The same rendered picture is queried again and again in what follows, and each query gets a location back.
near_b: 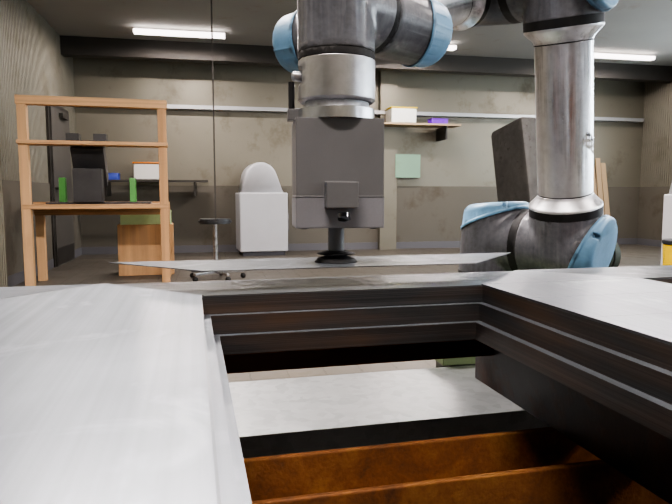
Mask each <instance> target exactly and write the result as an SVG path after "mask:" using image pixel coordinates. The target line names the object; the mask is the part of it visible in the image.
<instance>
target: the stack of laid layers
mask: <svg viewBox="0 0 672 504"><path fill-rule="evenodd" d="M509 272H512V271H497V272H467V273H436V274H406V275H376V276H346V277H315V278H285V279H255V280H224V281H194V282H164V283H133V284H116V285H124V286H133V287H141V288H150V289H158V290H167V291H175V292H183V293H192V294H200V295H202V304H203V314H204V325H205V336H206V346H207V357H208V368H209V379H210V389H211V400H212V411H213V421H214V432H215V443H216V453H217V464H218V475H219V485H220V496H221V504H252V501H251V495H250V490H249V485H248V480H247V475H246V470H245V464H244V459H243V454H242V449H241V444H240V439H239V434H238V428H237V423H236V418H235V413H234V408H233V403H232V397H231V392H230V387H229V382H228V377H227V372H226V366H225V361H224V356H223V355H232V354H248V353H264V352H280V351H297V350H313V349H329V348H345V347H362V346H378V345H394V344H410V343H426V342H443V341H459V340H477V341H479V342H481V343H483V344H485V345H487V346H489V347H491V348H493V349H495V350H497V351H499V352H501V353H503V354H505V355H507V356H509V357H511V358H513V359H514V360H516V361H518V362H520V363H522V364H524V365H526V366H528V367H530V368H532V369H534V370H536V371H538V372H540V373H542V374H544V375H546V376H548V377H550V378H552V379H554V380H556V381H558V382H559V383H561V384H563V385H565V386H567V387H569V388H571V389H573V390H575V391H577V392H579V393H581V394H583V395H585V396H587V397H589V398H591V399H593V400H595V401H597V402H599V403H601V404H603V405H604V406H606V407H608V408H610V409H612V410H614V411H616V412H618V413H620V414H622V415H624V416H626V417H628V418H630V419H632V420H634V421H636V422H638V423H640V424H642V425H644V426H646V427H648V428H649V429H651V430H653V431H655V432H657V433H659V434H661V435H663V436H665V437H667V438H669V439H671V440H672V344H671V343H668V342H665V341H661V340H658V339H655V338H652V337H649V336H645V335H642V334H639V333H636V332H632V331H629V330H626V329H623V328H620V327H616V326H613V325H610V324H607V323H603V322H600V321H597V320H594V319H591V318H587V317H584V316H581V315H578V314H574V313H571V312H568V311H565V310H562V309H558V308H555V307H552V306H549V305H546V304H542V303H539V302H536V301H533V300H529V299H526V298H523V297H520V296H517V295H513V294H510V293H507V292H504V291H500V290H497V289H494V288H491V287H488V286H484V285H481V284H482V283H484V282H487V281H489V280H492V279H494V278H497V277H499V276H502V275H504V274H507V273H509Z"/></svg>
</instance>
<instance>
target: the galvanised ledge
mask: <svg viewBox="0 0 672 504"><path fill-rule="evenodd" d="M229 387H230V392H231V397H232V403H233V408H234V413H235V418H236V423H237V428H238V434H239V439H240V444H241V449H242V454H243V458H252V457H261V456H271V455H281V454H291V453H301V452H310V451H320V450H330V449H340V448H349V447H359V446H369V445H379V444H389V443H398V442H408V441H418V440H428V439H438V438H447V437H457V436H467V435H477V434H486V433H496V432H506V431H516V430H526V429H535V428H545V427H550V426H549V425H547V424H545V423H544V422H542V421H541V420H539V419H538V418H536V417H535V416H533V415H532V414H530V413H529V412H527V411H525V410H524V409H522V408H521V407H519V406H518V405H516V404H515V403H513V402H512V401H510V400H508V399H507V398H505V397H504V396H502V395H501V394H499V393H498V392H496V391H495V390H493V389H491V388H490V387H488V386H487V385H485V384H484V383H482V382H481V381H479V380H478V379H476V378H475V365H465V366H452V367H438V368H424V369H410V370H396V371H383V372H369V373H355V374H341V375H327V376H313V377H300V378H286V379H272V380H258V381H244V382H231V383H229Z"/></svg>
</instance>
